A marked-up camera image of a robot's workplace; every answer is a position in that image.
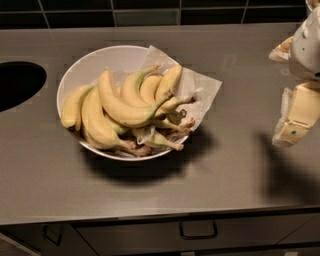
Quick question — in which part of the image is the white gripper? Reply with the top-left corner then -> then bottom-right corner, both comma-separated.
269,7 -> 320,148

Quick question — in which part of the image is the long yellow banana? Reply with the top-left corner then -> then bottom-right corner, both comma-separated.
97,70 -> 173,128

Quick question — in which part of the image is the white bowl at corner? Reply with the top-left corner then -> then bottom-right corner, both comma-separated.
305,0 -> 320,15

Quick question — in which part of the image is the right yellow banana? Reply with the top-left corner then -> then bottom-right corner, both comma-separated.
155,65 -> 197,113

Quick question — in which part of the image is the middle yellow banana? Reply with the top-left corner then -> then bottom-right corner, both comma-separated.
140,74 -> 163,104

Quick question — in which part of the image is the small green lower banana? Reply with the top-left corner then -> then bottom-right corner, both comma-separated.
131,127 -> 184,151

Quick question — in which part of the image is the greenish-tip yellow banana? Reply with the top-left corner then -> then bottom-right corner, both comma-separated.
120,65 -> 159,107

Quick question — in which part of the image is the large front yellow banana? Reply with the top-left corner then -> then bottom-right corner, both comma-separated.
81,87 -> 135,150

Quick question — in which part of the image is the white ceramic bowl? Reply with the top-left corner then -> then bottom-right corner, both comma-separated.
56,45 -> 201,161

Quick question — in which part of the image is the leftmost yellow banana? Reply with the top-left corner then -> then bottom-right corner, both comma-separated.
61,85 -> 93,131

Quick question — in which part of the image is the white paper sheet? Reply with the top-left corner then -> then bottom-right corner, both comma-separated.
138,46 -> 222,131

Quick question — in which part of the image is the dark round sink opening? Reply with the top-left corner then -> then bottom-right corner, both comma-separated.
0,61 -> 47,111

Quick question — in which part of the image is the black drawer handle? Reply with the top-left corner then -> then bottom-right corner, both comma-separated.
179,220 -> 218,240

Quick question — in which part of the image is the black cabinet door handle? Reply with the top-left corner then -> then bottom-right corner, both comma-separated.
42,224 -> 64,247

